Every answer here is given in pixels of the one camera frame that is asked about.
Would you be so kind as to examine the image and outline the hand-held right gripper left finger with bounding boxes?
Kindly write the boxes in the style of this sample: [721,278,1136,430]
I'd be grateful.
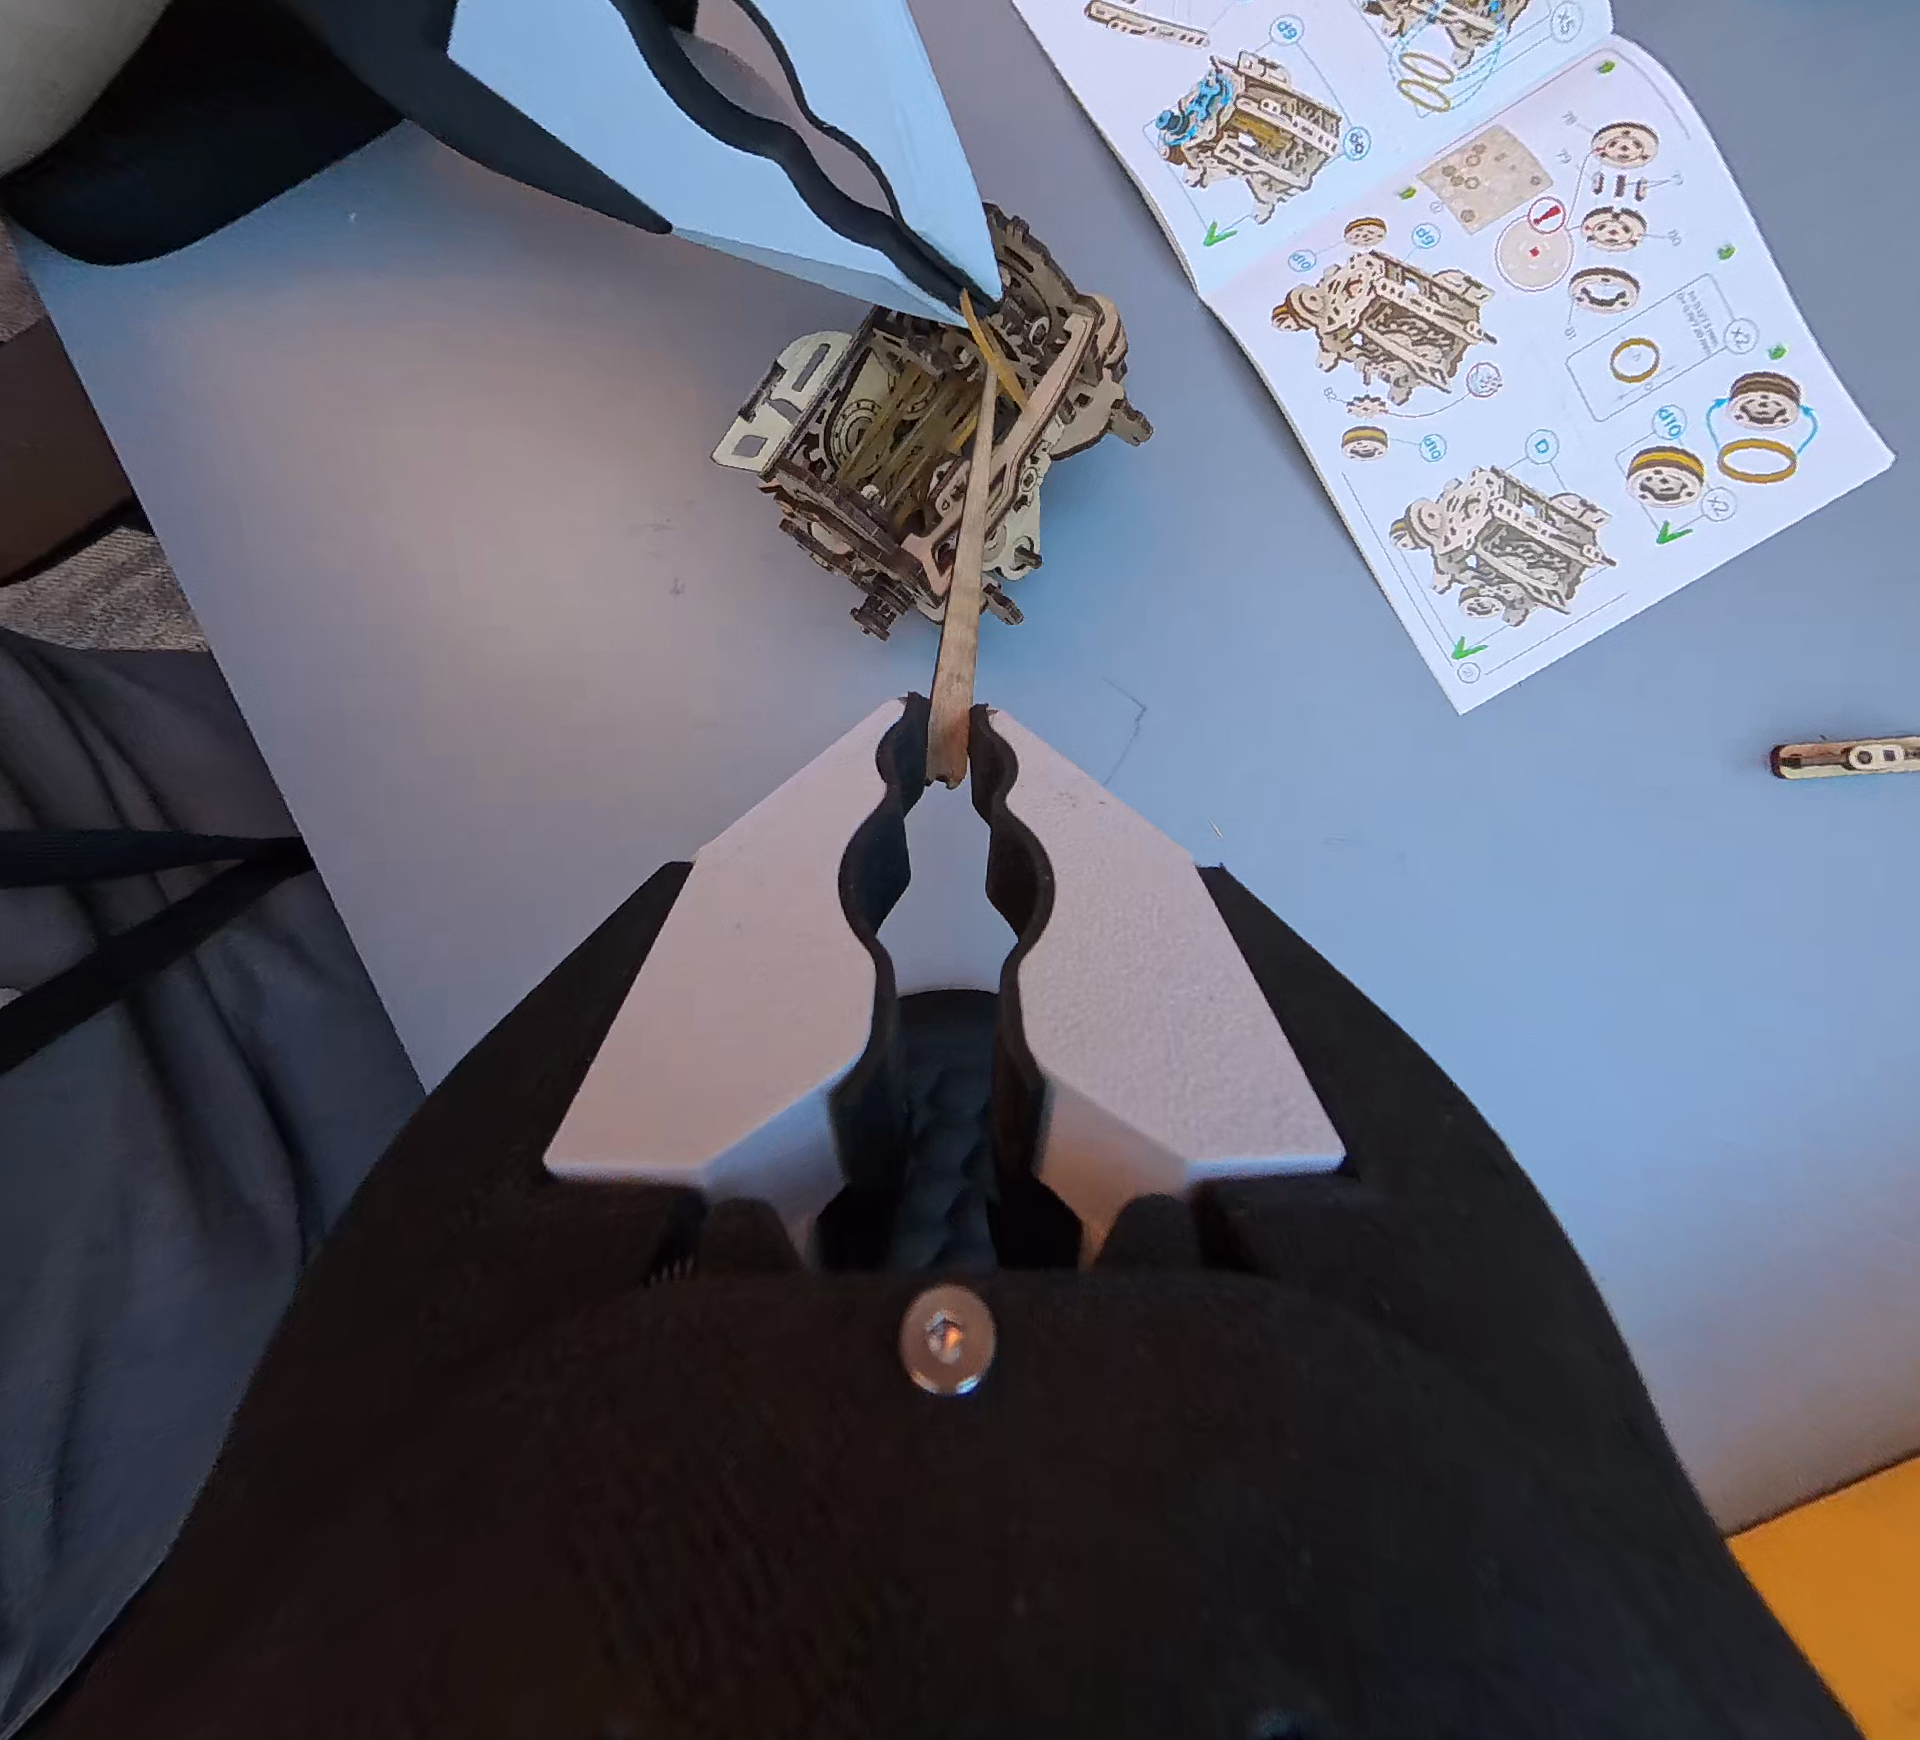
[539,693,939,1264]

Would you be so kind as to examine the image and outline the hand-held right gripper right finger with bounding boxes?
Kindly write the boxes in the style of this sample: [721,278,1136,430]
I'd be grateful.
[964,702,1351,1263]

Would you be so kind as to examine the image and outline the wooden mechanical model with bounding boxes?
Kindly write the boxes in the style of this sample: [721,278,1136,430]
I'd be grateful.
[712,203,1156,642]

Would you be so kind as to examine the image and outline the thin wooden stick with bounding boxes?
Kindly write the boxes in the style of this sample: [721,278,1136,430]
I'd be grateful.
[925,382,1004,790]

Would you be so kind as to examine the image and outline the illustrated instruction booklet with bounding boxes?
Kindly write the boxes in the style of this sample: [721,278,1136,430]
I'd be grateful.
[946,0,1897,718]

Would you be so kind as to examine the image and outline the yellow box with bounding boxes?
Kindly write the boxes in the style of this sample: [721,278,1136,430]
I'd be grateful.
[1726,1452,1920,1740]

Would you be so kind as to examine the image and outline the black strap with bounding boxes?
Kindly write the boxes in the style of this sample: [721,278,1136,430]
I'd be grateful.
[0,827,321,1079]

